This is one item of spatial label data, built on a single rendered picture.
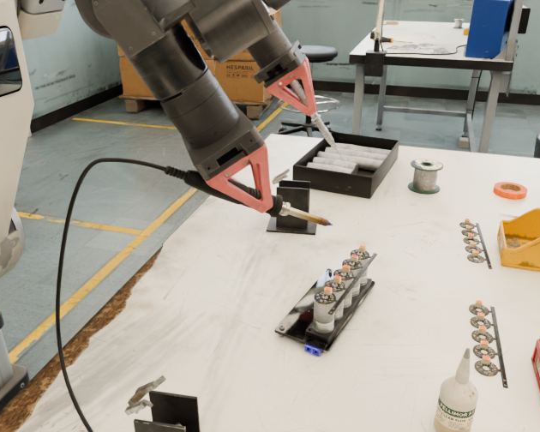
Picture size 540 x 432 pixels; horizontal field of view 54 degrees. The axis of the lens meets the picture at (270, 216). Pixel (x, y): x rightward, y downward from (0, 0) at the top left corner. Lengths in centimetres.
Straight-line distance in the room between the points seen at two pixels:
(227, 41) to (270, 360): 35
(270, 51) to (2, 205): 43
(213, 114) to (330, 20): 459
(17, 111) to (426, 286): 62
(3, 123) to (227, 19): 42
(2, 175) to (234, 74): 346
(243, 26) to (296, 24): 467
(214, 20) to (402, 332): 43
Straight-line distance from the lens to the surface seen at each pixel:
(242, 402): 58
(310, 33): 512
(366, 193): 102
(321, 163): 113
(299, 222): 89
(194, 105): 49
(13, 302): 222
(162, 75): 48
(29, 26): 95
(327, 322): 63
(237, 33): 48
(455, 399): 54
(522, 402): 64
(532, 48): 506
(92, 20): 45
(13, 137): 82
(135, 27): 45
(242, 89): 418
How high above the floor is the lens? 117
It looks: 26 degrees down
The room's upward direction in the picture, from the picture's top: straight up
